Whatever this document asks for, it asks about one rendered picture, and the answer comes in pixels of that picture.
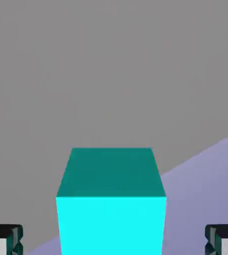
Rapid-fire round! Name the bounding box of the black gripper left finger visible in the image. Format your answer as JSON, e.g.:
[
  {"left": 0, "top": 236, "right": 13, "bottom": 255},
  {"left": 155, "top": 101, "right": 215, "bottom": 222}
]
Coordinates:
[{"left": 0, "top": 224, "right": 24, "bottom": 255}]

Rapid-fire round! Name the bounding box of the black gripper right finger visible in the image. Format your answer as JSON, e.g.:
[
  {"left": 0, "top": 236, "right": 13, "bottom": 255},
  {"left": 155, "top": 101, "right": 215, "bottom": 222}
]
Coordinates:
[{"left": 204, "top": 224, "right": 228, "bottom": 255}]

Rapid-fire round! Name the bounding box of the small cyan cube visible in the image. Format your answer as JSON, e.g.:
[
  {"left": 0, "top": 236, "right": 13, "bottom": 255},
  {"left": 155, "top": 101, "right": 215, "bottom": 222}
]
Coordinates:
[{"left": 55, "top": 147, "right": 167, "bottom": 255}]

